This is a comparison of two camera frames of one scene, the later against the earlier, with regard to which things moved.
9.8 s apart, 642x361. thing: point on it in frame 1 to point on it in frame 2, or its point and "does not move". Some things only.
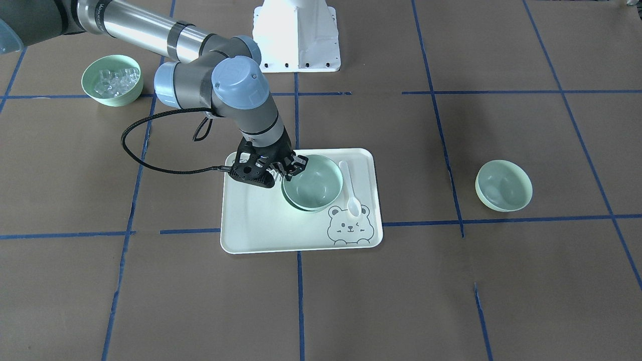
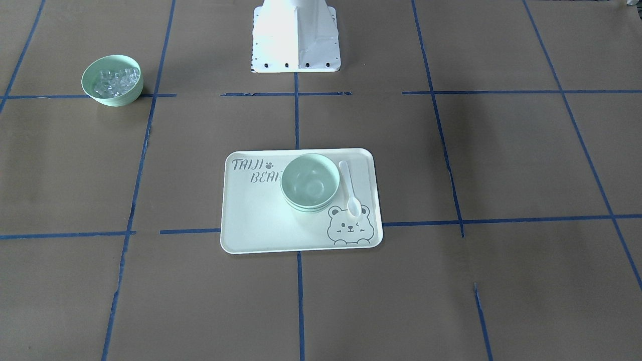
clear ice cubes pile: [112, 83] does not move
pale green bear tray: [255, 218] does not move
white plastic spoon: [354, 206] does not move
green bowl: [503, 186] to [309, 182]
